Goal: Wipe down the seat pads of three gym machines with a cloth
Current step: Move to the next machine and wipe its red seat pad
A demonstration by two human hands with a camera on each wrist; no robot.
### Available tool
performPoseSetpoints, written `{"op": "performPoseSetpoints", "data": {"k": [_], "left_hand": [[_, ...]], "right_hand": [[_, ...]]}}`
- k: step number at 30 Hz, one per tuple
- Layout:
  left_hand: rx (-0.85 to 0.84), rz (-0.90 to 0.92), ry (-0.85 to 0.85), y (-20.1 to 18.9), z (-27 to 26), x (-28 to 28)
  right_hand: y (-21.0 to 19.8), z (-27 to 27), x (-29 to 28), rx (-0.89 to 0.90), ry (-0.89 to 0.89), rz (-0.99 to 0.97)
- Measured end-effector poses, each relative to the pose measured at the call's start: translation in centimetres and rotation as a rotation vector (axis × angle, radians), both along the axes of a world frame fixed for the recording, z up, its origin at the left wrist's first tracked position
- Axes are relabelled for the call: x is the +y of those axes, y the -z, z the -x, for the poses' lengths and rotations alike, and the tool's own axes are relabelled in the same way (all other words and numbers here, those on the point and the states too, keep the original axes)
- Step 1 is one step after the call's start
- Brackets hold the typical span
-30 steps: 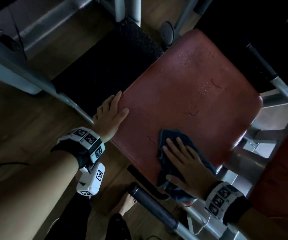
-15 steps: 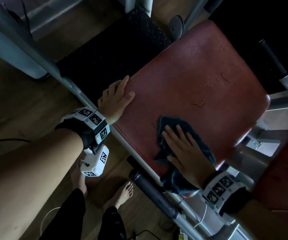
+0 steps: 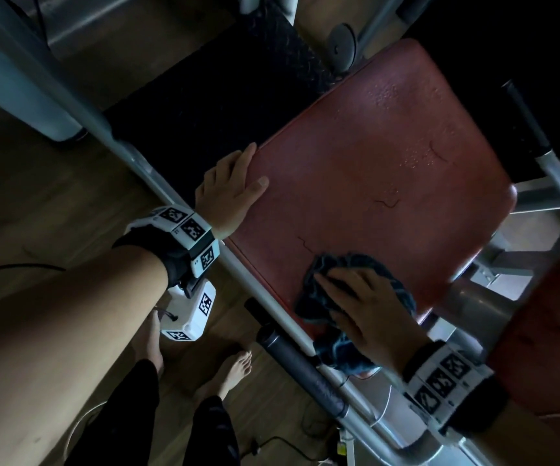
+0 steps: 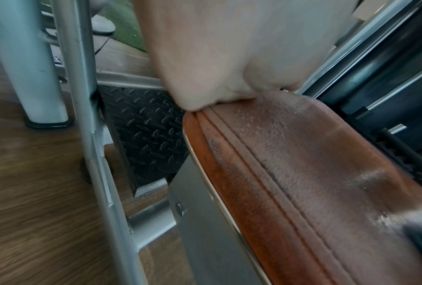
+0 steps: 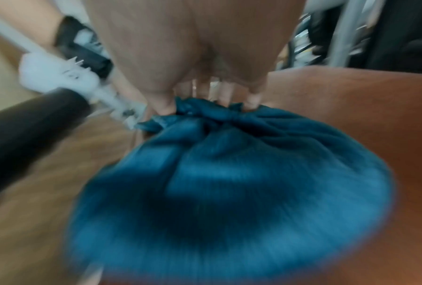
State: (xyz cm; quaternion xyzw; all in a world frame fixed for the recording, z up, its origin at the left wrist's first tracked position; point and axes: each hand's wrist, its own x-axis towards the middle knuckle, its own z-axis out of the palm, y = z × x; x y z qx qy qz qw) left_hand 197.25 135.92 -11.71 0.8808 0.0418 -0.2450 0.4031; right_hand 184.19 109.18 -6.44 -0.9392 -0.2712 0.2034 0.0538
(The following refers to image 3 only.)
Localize red machine backrest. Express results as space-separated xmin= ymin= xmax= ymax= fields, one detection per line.
xmin=486 ymin=239 xmax=560 ymax=418

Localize person's dark trousers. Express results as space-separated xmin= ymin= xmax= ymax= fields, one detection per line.
xmin=65 ymin=359 xmax=242 ymax=466

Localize blue cleaning cloth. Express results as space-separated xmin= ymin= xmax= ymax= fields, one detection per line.
xmin=293 ymin=252 xmax=417 ymax=377

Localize person's right hand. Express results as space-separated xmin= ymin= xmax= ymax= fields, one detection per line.
xmin=312 ymin=266 xmax=431 ymax=379

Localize grey wheeled machine frame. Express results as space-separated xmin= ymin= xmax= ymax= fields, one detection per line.
xmin=328 ymin=0 xmax=407 ymax=76

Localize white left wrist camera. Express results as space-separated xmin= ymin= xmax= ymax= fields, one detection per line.
xmin=161 ymin=280 xmax=218 ymax=343

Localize person's foot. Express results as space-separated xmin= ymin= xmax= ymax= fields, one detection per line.
xmin=131 ymin=310 xmax=165 ymax=377
xmin=193 ymin=350 xmax=253 ymax=403

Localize person's right forearm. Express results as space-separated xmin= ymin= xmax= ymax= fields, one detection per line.
xmin=483 ymin=397 xmax=560 ymax=466

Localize small black diamond plate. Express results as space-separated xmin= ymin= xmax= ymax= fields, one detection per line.
xmin=102 ymin=0 xmax=354 ymax=199

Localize marker wristband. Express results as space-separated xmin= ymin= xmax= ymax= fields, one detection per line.
xmin=112 ymin=204 xmax=221 ymax=289
xmin=402 ymin=340 xmax=509 ymax=435

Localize right marker wristband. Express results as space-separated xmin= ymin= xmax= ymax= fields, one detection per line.
xmin=402 ymin=340 xmax=509 ymax=435

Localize red square machine seat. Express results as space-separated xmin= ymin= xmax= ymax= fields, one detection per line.
xmin=223 ymin=38 xmax=519 ymax=379

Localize silver tubular machine frame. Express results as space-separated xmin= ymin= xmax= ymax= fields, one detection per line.
xmin=0 ymin=0 xmax=560 ymax=466

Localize left marker wristband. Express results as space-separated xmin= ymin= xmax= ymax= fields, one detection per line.
xmin=112 ymin=204 xmax=221 ymax=289

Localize person's left forearm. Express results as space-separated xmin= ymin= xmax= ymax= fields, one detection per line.
xmin=0 ymin=247 xmax=169 ymax=466

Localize person's right foot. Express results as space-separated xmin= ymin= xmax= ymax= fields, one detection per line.
xmin=193 ymin=350 xmax=253 ymax=403

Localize black foam grip handle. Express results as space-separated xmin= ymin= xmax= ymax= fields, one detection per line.
xmin=501 ymin=81 xmax=553 ymax=159
xmin=244 ymin=298 xmax=350 ymax=419

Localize black cable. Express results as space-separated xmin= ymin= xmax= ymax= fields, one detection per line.
xmin=0 ymin=263 xmax=67 ymax=280

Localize person's left foot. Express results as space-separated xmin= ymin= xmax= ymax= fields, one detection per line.
xmin=131 ymin=310 xmax=165 ymax=377

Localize person's left hand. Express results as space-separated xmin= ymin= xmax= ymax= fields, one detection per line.
xmin=194 ymin=142 xmax=270 ymax=241

